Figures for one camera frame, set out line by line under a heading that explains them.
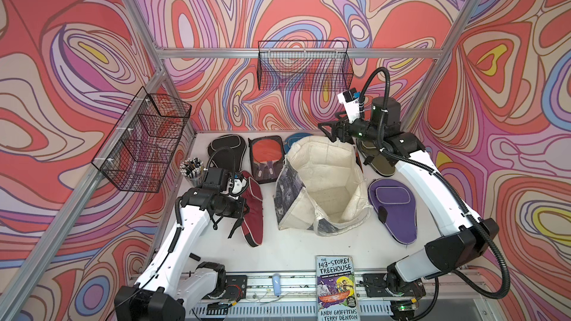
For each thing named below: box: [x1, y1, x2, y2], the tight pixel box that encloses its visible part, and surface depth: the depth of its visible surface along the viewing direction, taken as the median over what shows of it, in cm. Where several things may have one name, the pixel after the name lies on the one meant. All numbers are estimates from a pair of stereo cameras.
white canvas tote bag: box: [273, 135, 373, 238], surface depth 84 cm
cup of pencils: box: [179, 156, 204, 187], surface depth 86 cm
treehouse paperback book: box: [315, 254, 360, 321], surface depth 72 cm
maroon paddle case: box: [240, 170, 264, 248], surface depth 78 cm
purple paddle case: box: [367, 178, 418, 246], surface depth 92 cm
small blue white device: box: [272, 273, 282, 298], surface depth 73 cm
